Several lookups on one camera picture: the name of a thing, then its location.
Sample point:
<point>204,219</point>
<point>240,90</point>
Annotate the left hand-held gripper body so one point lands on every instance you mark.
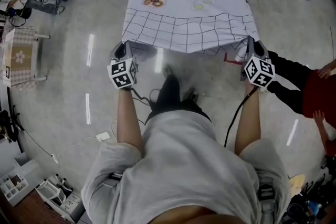
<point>122,72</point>

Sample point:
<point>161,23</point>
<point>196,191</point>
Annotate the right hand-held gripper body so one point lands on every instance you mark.
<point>258,70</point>

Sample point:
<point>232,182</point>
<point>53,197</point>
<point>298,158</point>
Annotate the white grid-pattern tablecloth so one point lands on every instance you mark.
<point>183,10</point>

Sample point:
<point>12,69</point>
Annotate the person's right forearm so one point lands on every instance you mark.
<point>249,123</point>

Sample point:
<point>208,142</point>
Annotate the person's left forearm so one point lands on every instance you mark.
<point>128,118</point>

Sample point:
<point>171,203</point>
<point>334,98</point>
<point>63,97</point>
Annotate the person's black trousers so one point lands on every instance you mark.
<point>169,97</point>

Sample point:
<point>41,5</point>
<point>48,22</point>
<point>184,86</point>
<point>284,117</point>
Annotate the white power adapter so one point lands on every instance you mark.
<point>103,137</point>

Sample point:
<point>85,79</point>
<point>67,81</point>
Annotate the small checked-cloth table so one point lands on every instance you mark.
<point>23,78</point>

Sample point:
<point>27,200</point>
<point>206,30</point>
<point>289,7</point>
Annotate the cardboard box with flower print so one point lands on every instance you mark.
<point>18,57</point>

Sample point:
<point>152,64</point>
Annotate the person's grey shirt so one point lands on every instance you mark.
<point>189,165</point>

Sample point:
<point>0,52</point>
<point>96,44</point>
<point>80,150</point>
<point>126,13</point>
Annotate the round wooden board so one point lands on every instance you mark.
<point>297,184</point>

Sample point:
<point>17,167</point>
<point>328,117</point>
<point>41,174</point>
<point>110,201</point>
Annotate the black harness buckle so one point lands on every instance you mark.
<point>266,192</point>

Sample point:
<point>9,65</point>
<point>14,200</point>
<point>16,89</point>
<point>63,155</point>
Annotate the white compartment organizer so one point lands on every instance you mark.
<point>13,186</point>

